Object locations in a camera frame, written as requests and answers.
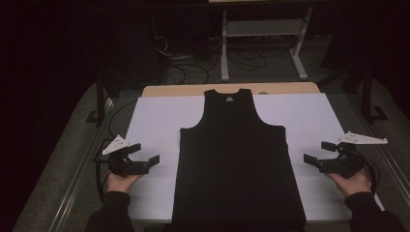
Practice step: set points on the wooden table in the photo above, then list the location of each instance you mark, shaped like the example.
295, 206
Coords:
180, 89

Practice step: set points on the black tank top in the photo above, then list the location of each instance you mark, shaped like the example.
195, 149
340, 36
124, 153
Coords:
232, 161

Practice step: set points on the metal floor rail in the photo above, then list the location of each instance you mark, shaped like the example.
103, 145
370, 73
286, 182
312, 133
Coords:
391, 167
80, 174

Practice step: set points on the person's right hand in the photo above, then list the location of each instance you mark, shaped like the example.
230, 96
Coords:
354, 185

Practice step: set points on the black metal stand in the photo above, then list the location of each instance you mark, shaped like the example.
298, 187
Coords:
100, 100
366, 96

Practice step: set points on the person's left hand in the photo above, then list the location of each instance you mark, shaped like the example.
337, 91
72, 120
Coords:
121, 184

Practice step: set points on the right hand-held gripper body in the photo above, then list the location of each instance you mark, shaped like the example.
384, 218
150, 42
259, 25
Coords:
346, 164

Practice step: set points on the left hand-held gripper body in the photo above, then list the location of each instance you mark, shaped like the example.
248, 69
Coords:
124, 166

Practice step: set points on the white metal desk frame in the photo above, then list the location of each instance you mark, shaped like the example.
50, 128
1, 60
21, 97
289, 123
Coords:
264, 28

